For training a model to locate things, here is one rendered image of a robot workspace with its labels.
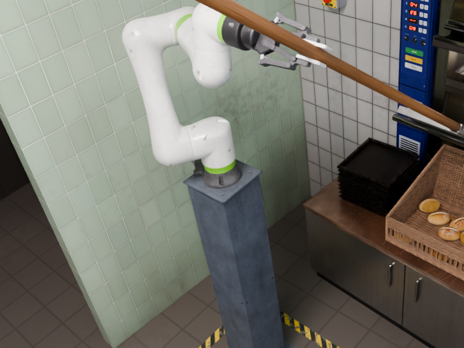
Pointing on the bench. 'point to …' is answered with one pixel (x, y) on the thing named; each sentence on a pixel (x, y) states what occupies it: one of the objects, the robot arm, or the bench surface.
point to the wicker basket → (427, 190)
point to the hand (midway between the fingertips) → (314, 52)
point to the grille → (409, 144)
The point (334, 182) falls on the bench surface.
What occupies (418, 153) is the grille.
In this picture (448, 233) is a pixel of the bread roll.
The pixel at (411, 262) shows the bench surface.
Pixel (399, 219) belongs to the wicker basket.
